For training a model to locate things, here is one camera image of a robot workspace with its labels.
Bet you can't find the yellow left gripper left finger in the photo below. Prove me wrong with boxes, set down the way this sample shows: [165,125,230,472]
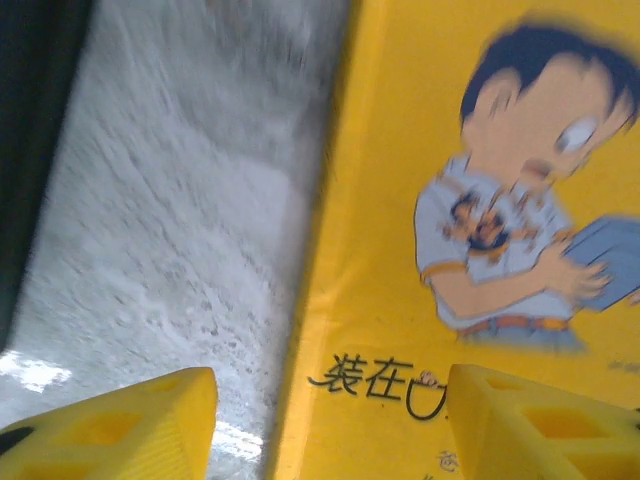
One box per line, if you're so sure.
[0,367,219,480]

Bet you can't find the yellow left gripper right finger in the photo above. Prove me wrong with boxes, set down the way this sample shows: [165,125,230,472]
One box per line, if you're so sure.
[447,363,640,480]

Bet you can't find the yellow cartoon boy book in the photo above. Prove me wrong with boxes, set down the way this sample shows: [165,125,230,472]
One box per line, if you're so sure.
[264,0,640,480]

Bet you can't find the black grey chessboard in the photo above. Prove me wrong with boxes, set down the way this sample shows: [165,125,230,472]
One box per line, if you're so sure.
[0,0,94,346]

